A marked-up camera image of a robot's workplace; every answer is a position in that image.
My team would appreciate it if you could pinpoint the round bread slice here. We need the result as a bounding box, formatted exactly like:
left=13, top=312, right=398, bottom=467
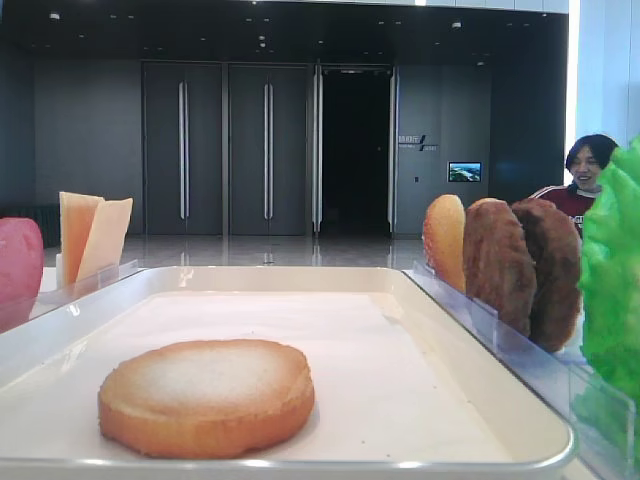
left=98, top=339, right=315, bottom=459

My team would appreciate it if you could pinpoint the upright bread slice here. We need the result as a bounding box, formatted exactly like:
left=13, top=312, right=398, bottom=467
left=423, top=194, right=466, bottom=293

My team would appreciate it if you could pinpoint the front brown meat patty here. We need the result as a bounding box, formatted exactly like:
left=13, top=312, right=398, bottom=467
left=463, top=198, right=537, bottom=337

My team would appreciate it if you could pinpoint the brown meat patty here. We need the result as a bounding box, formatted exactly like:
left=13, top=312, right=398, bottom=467
left=511, top=198, right=581, bottom=353
left=463, top=198, right=537, bottom=337

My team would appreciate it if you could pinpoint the pale yellow cheese slice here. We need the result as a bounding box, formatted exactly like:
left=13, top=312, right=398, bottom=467
left=76, top=198, right=133, bottom=282

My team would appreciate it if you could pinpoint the rear brown meat patty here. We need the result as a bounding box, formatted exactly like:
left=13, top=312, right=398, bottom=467
left=511, top=198, right=581, bottom=353

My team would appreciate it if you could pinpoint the orange cheese slice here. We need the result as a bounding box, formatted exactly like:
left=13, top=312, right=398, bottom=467
left=59, top=191, right=105, bottom=286

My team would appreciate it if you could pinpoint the red tomato slice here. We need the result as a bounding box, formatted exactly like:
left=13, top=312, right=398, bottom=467
left=1, top=217, right=44, bottom=305

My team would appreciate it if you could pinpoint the green lettuce leaf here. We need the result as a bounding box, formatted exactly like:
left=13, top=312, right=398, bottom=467
left=570, top=134, right=640, bottom=451

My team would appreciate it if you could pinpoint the middle dark double door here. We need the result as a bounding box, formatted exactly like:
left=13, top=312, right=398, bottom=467
left=229, top=65, right=307, bottom=236

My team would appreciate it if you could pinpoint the dark double door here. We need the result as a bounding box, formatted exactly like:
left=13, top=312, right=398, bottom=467
left=144, top=63, right=223, bottom=235
left=229, top=65, right=307, bottom=236

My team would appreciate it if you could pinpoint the white serving tray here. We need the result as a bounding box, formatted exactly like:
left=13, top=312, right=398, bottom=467
left=1, top=267, right=577, bottom=479

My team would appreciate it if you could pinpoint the white paper tray liner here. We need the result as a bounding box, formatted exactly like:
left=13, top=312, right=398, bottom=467
left=1, top=292, right=508, bottom=462

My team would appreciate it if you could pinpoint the open glass door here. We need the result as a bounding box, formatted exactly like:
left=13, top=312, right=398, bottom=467
left=312, top=63, right=324, bottom=236

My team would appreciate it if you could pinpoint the left dark double door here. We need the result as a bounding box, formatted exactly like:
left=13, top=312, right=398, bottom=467
left=144, top=63, right=223, bottom=235

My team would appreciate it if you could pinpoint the left clear acrylic rack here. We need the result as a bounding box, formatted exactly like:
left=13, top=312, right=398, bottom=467
left=1, top=260, right=140, bottom=333

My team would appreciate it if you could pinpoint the clear acrylic rack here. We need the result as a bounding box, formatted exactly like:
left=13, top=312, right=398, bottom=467
left=1, top=260, right=140, bottom=333
left=406, top=262, right=639, bottom=479

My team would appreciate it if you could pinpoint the person in maroon shirt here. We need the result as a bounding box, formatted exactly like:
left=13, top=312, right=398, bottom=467
left=530, top=134, right=619, bottom=237

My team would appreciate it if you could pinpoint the right clear acrylic rack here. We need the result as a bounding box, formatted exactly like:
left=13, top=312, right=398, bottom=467
left=406, top=262, right=639, bottom=479

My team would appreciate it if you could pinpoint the wall sign lettering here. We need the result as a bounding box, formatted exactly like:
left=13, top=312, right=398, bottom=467
left=398, top=135, right=439, bottom=152

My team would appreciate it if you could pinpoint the small wall screen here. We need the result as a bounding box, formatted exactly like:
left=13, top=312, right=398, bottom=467
left=448, top=162, right=482, bottom=183

